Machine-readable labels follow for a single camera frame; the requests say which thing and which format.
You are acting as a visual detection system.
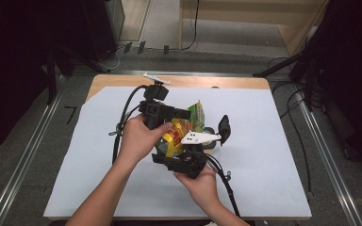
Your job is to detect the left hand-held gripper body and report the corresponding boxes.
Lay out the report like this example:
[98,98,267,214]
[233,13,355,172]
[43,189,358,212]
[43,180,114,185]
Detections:
[138,73,178,130]

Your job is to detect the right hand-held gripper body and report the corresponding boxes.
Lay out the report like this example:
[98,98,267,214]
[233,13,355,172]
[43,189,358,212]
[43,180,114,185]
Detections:
[165,131,222,180]

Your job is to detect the yellow green spouted sauce pouch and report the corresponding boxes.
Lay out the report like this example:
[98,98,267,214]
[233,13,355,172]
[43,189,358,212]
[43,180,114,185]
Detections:
[155,101,206,158]

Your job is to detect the person's right hand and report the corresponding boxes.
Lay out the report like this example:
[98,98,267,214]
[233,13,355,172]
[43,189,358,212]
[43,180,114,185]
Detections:
[173,169,221,210]

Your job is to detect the person's left hand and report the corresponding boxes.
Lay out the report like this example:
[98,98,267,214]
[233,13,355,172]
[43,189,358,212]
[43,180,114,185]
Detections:
[116,113,173,168]

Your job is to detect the white paper sheet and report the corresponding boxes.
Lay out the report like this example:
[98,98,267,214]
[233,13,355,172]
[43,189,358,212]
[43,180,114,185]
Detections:
[42,86,313,219]

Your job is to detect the wooden table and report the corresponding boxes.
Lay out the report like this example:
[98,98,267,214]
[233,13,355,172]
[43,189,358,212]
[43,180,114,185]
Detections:
[42,73,313,222]

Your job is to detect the black cabinet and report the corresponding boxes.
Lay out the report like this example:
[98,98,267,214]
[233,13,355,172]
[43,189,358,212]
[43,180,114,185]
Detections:
[81,0,126,62]

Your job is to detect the black stand legs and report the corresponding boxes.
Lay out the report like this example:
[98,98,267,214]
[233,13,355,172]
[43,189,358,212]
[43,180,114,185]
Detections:
[253,51,315,111]
[45,43,111,106]

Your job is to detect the light wooden shelf unit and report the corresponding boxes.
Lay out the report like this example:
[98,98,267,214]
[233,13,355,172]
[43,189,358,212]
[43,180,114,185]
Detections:
[178,0,329,57]

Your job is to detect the dark curtain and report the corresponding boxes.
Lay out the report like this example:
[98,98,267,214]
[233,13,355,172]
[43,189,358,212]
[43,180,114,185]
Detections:
[0,0,89,158]
[307,0,362,170]

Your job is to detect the left hand-held gripper black cable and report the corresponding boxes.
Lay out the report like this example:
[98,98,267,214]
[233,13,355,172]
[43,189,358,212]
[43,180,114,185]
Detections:
[107,84,149,166]

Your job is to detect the hand-held gripper black cable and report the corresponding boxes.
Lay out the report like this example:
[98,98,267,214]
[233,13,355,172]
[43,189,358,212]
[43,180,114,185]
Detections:
[107,84,149,166]
[205,153,241,218]

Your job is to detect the right hand-held gripper black cable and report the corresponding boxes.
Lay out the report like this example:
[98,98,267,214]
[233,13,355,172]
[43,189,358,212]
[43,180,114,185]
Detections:
[205,153,241,218]

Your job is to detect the white floor cable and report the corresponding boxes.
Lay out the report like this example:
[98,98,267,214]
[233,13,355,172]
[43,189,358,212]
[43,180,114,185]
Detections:
[105,46,122,71]

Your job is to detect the hanging black cable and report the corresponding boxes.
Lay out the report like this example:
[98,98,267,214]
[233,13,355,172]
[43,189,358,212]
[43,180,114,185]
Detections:
[180,0,201,52]

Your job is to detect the black floor cable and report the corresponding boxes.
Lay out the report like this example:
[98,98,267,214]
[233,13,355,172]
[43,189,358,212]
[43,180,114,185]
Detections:
[271,79,314,193]

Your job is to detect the long metal floor rail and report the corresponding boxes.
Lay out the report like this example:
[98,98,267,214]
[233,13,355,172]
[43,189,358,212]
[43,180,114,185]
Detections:
[295,90,362,226]
[0,76,67,226]

